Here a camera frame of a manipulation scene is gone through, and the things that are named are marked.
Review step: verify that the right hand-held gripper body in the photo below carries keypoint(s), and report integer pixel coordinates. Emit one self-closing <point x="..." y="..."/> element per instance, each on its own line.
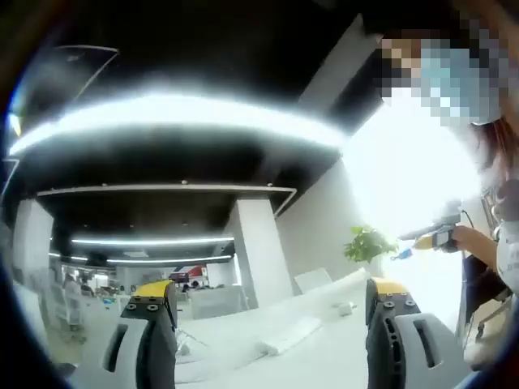
<point x="443" y="239"/>

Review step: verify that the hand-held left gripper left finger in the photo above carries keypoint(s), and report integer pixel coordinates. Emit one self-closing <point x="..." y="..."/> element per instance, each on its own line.
<point x="158" y="348"/>

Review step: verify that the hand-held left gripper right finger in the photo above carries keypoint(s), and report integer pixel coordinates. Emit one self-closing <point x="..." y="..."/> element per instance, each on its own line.
<point x="385" y="348"/>

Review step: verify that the white power strip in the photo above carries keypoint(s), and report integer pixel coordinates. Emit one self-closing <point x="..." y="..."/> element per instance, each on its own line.
<point x="290" y="334"/>

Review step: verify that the white desk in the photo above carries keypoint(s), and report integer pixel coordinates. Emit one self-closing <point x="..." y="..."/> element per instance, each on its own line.
<point x="316" y="364"/>

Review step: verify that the white desk partition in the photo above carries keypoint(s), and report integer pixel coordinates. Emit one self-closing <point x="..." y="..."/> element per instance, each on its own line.
<point x="219" y="303"/>

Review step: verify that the short ceiling light strip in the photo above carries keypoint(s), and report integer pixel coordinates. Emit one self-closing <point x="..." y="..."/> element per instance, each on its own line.
<point x="170" y="258"/>

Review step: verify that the long ceiling light strip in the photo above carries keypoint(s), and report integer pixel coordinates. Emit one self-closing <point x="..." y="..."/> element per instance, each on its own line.
<point x="154" y="241"/>

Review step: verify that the person's right hand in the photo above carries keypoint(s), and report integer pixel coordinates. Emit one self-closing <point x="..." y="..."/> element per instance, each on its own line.
<point x="460" y="239"/>

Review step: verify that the small blue object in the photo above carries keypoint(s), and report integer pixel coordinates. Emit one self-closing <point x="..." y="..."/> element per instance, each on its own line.
<point x="403" y="254"/>

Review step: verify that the potted green plant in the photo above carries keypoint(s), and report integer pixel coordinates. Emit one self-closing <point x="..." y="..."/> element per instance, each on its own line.
<point x="369" y="243"/>

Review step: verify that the person's leg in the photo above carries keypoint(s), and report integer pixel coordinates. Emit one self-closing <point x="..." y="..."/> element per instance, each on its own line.
<point x="478" y="377"/>

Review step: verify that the white office chair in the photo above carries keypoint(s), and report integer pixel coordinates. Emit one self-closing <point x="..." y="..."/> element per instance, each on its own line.
<point x="69" y="308"/>

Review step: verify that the white flat panel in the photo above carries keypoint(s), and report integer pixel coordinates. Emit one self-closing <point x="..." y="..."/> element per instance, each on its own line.
<point x="313" y="281"/>

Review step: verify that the wide white pillar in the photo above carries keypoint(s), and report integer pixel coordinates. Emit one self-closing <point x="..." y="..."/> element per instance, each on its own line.
<point x="263" y="251"/>

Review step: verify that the narrow white pillar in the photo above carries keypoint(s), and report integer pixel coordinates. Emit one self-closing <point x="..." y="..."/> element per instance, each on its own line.
<point x="32" y="239"/>

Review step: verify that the wide curved ceiling light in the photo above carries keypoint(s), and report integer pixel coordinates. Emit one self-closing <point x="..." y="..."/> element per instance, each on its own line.
<point x="182" y="111"/>

